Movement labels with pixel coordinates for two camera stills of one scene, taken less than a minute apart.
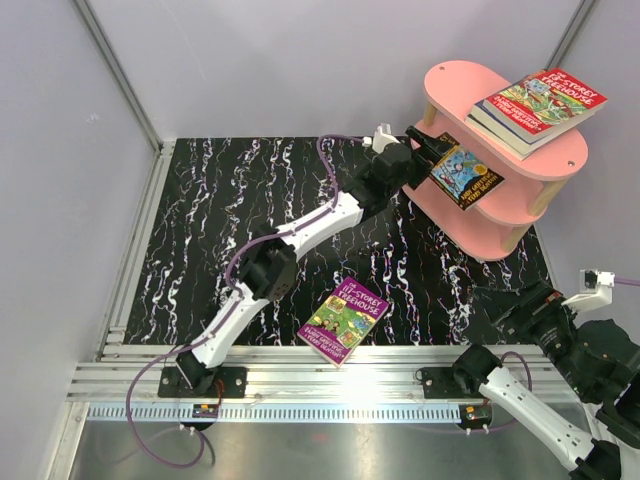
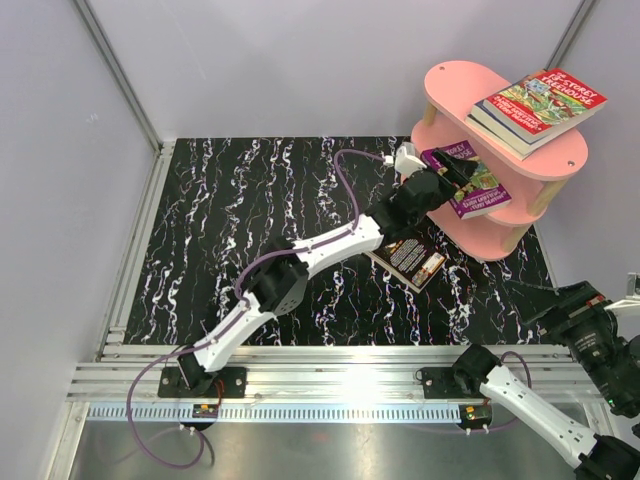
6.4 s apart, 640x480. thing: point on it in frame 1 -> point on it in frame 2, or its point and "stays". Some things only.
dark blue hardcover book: x=479 y=111 -> x=496 y=141
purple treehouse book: x=342 y=322 -> x=481 y=194
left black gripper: x=430 y=150 -> x=458 y=171
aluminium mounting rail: x=274 y=373 stays
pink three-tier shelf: x=530 y=185 stays
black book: x=462 y=177 -> x=412 y=263
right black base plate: x=453 y=382 stays
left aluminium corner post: x=155 y=184 stays
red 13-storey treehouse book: x=545 y=103 stays
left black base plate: x=173 y=385 stays
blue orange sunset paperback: x=514 y=150 -> x=513 y=137
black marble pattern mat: x=222 y=194 stays
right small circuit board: x=475 y=415 stays
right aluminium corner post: x=573 y=30 stays
